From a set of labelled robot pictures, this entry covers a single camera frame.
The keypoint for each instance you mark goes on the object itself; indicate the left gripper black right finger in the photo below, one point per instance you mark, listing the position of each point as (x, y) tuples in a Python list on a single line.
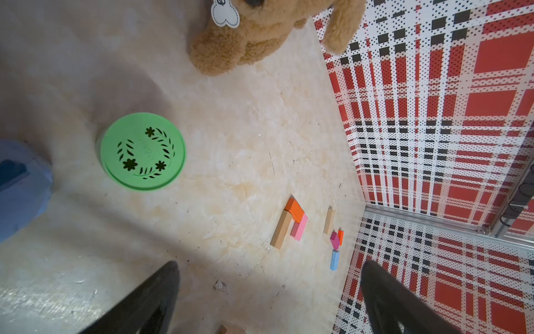
[(392, 308)]

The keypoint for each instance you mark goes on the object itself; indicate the orange building block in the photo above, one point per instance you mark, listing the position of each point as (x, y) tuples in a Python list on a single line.
[(294, 208)]

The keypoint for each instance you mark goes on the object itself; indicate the pink building block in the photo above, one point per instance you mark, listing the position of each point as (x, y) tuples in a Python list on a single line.
[(299, 228)]

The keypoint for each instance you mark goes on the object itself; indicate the green round toy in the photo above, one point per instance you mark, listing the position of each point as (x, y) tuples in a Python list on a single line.
[(142, 152)]

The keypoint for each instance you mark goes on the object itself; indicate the red-orange building block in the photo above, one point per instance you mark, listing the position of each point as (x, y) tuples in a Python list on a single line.
[(340, 236)]

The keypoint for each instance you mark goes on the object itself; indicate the brown teddy bear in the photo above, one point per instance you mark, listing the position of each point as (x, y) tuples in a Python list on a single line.
[(246, 32)]

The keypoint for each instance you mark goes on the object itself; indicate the wooden block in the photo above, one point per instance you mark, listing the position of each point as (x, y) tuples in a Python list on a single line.
[(329, 221), (281, 229)]

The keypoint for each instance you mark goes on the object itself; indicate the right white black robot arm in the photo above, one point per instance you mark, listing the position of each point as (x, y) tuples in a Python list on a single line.
[(515, 204)]

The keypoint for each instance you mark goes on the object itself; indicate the blue toy with cord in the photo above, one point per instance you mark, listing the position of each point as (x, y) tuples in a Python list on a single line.
[(26, 182)]

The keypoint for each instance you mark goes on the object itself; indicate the light blue back block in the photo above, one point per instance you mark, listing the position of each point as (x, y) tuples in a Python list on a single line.
[(334, 263)]

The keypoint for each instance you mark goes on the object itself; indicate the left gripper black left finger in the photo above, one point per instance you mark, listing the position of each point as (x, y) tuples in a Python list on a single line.
[(147, 309)]

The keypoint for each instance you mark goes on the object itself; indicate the magenta building block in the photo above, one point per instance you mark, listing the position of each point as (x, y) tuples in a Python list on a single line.
[(335, 241)]

